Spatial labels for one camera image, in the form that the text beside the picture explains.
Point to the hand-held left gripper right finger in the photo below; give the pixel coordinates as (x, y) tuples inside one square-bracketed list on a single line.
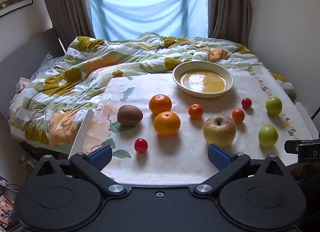
[(220, 158)]

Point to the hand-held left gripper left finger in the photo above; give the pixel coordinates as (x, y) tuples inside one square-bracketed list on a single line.
[(101, 158)]

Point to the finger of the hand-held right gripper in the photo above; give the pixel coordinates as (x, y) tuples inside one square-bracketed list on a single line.
[(291, 146)]

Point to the green apple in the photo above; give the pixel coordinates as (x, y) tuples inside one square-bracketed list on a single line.
[(273, 106), (268, 135)]

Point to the wrinkled yellow apple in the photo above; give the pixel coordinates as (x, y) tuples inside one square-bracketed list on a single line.
[(219, 130)]

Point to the red cherry tomato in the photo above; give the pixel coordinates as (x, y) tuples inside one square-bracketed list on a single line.
[(141, 145), (246, 103)]

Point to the small mandarin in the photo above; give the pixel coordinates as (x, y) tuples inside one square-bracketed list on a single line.
[(238, 115), (195, 110)]

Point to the brown kiwi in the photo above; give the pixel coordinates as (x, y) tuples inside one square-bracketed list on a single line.
[(130, 115)]

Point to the large orange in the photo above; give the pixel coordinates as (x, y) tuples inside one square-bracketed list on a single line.
[(160, 103), (167, 123)]

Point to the cream bowl with yellow centre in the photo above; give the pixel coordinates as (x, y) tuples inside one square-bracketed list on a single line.
[(203, 80)]

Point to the floral white tablecloth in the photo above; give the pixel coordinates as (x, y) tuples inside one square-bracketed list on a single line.
[(175, 156)]

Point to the floral striped blanket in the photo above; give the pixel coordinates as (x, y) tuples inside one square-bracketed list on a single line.
[(75, 79)]

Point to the small white box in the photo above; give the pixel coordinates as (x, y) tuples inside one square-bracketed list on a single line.
[(22, 84)]

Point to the blue patterned pillow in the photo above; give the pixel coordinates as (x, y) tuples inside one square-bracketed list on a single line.
[(47, 64)]

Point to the photo prints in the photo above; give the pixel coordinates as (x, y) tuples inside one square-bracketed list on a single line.
[(6, 209)]

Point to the grey bed headboard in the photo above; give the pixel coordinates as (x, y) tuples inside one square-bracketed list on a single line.
[(25, 51)]

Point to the grey-brown curtain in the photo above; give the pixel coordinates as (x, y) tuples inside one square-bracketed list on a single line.
[(67, 4), (227, 4)]

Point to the light blue window cloth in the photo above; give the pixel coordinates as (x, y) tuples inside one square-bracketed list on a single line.
[(150, 11)]

